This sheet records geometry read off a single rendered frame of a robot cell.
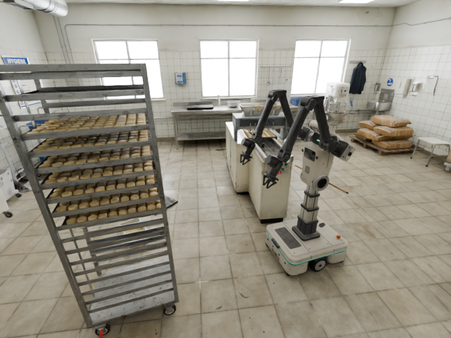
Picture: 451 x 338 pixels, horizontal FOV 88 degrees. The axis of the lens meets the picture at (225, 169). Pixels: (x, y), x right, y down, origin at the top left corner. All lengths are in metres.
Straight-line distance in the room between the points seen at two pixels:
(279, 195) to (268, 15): 4.55
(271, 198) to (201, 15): 4.53
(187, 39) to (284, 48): 2.30
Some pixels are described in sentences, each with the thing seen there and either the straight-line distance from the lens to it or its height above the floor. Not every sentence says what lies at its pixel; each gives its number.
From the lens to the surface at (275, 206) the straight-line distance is 2.87.
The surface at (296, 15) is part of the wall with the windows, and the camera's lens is 6.57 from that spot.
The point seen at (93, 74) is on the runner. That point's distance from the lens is 1.34.
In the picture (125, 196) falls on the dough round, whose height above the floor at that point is 1.06.
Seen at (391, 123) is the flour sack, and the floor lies 0.64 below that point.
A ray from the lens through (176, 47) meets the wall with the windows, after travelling 6.06.
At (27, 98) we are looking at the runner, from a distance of 1.43.
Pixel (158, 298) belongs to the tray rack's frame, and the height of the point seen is 0.15.
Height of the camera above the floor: 1.81
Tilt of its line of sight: 24 degrees down
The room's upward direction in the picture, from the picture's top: 1 degrees counter-clockwise
